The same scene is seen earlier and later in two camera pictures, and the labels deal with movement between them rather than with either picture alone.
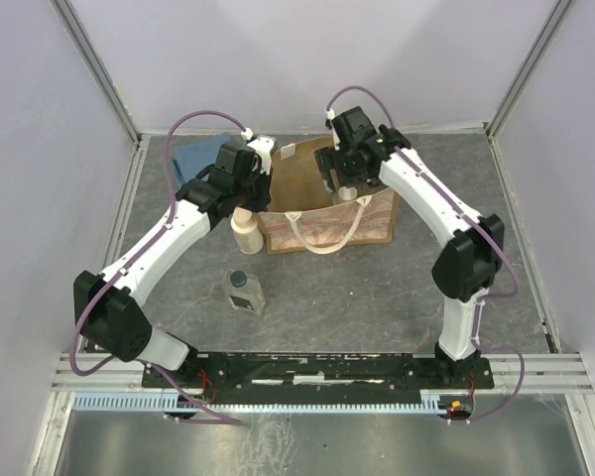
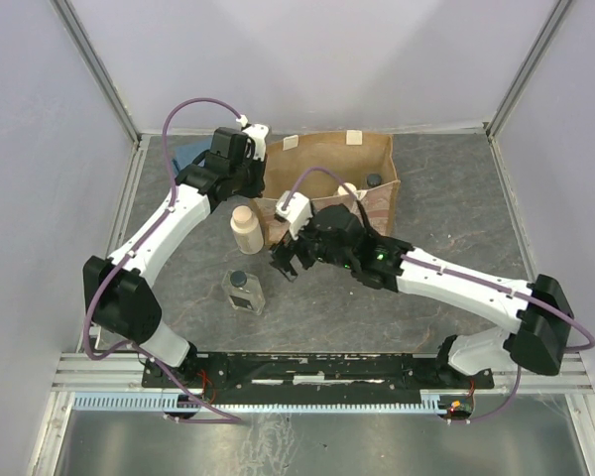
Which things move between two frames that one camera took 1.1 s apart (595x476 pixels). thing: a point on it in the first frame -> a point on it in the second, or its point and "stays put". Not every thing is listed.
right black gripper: (335, 175) -> (294, 249)
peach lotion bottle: (244, 226) stays put
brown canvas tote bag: (302, 215) stays put
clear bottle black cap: (244, 292) stays put
